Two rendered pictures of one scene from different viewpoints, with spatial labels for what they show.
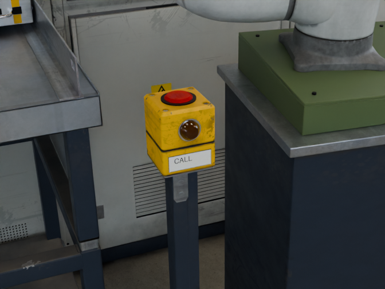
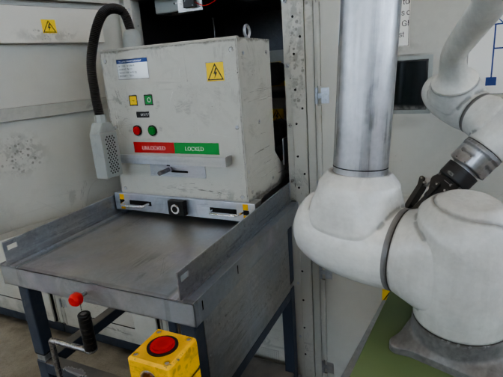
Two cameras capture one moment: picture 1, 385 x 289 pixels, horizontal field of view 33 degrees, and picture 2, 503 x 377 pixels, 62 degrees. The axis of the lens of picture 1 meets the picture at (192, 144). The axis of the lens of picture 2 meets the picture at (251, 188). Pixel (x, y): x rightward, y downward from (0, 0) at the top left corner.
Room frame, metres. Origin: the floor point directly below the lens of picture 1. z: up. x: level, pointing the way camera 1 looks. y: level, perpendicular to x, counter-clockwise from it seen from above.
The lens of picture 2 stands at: (0.56, -0.50, 1.32)
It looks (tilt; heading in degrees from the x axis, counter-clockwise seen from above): 16 degrees down; 47
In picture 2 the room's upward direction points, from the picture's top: 4 degrees counter-clockwise
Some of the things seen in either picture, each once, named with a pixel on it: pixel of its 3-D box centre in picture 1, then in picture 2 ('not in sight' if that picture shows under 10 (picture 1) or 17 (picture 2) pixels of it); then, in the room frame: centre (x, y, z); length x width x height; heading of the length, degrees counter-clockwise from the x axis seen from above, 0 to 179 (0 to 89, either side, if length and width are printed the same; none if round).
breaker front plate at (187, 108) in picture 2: not in sight; (171, 127); (1.27, 0.59, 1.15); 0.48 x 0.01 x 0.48; 111
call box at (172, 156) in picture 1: (179, 130); (166, 372); (0.83, 0.02, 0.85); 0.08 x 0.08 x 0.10; 21
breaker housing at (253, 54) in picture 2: not in sight; (212, 115); (1.51, 0.68, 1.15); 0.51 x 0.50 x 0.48; 21
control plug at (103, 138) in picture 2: not in sight; (106, 149); (1.13, 0.76, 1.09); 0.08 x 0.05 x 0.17; 21
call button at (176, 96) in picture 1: (178, 100); (162, 347); (0.83, 0.02, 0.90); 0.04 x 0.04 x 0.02
